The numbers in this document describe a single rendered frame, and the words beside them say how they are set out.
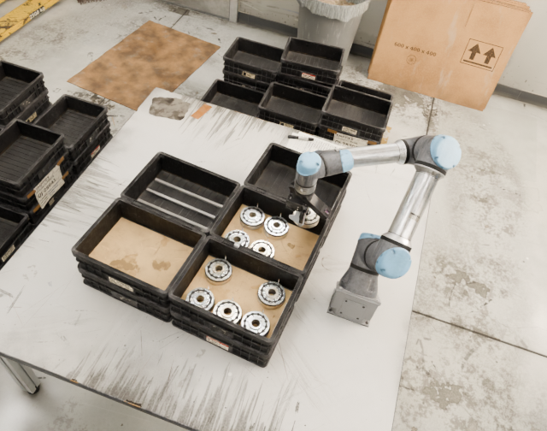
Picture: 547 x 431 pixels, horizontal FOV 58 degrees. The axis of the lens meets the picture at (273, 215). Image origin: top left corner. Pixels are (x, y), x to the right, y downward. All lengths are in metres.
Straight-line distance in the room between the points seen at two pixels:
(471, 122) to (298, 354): 2.94
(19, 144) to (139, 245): 1.23
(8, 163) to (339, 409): 2.05
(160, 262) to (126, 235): 0.19
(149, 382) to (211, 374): 0.22
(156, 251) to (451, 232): 2.11
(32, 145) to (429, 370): 2.45
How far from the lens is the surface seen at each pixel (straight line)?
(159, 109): 2.76
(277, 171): 2.27
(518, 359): 3.13
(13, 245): 2.80
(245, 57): 3.78
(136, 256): 1.97
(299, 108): 3.37
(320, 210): 1.75
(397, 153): 1.88
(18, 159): 2.94
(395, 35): 4.38
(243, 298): 1.86
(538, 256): 3.64
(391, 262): 1.75
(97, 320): 2.00
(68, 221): 2.30
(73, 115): 3.31
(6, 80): 3.49
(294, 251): 1.99
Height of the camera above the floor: 2.44
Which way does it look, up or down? 50 degrees down
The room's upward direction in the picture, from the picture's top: 10 degrees clockwise
